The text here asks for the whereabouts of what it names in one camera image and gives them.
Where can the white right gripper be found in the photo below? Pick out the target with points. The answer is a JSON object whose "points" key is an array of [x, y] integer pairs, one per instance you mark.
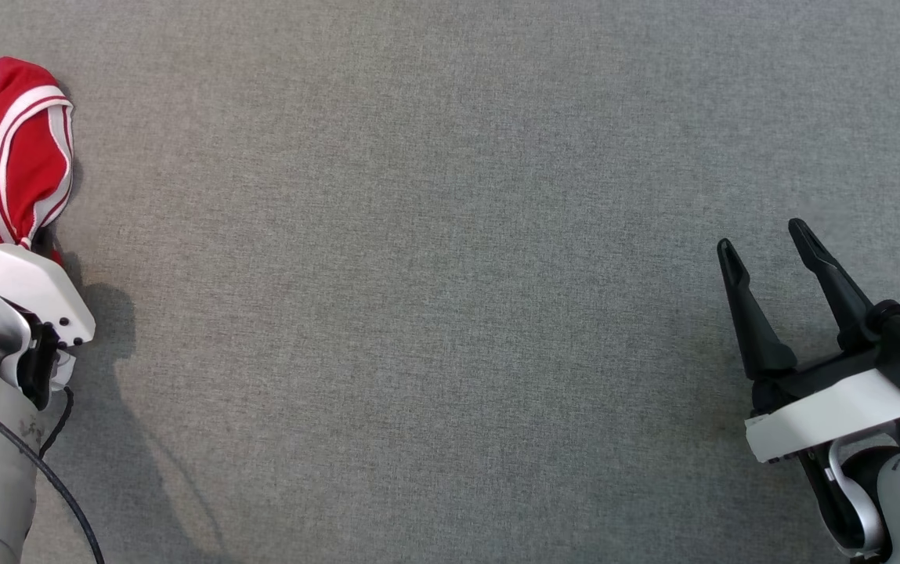
{"points": [[833, 415]]}

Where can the red Bulls 23 jersey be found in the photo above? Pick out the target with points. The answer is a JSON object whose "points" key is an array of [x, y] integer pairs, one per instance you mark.
{"points": [[19, 149]]}

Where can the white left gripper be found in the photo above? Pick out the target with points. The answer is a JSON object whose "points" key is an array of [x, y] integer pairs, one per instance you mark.
{"points": [[19, 274]]}

